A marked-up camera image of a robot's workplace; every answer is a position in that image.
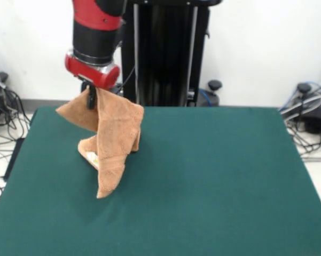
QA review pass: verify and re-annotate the blue floor cable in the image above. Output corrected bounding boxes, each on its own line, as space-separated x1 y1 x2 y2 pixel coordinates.
278 81 321 113

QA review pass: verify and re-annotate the black pedestal cable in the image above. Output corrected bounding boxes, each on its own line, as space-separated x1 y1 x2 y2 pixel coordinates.
120 65 137 90

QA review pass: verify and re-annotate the grey floor stand base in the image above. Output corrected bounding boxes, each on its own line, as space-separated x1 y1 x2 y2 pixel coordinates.
280 82 321 134

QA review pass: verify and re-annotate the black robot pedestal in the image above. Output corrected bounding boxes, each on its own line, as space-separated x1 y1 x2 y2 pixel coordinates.
113 0 223 108

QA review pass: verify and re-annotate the blue pedestal cable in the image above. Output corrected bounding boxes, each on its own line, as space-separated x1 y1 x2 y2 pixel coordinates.
198 89 217 107

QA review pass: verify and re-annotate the tan terry towel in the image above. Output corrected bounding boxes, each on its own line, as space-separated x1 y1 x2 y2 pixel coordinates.
55 89 145 199

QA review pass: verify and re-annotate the black floor cable tangle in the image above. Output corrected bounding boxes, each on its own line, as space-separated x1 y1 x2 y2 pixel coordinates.
0 87 30 217
285 124 321 164

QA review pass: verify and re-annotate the dark green table cloth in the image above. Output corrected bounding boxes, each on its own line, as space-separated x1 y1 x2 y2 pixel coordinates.
0 106 321 256

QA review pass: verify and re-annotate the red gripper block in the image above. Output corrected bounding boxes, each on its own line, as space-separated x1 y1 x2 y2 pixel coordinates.
64 49 121 110

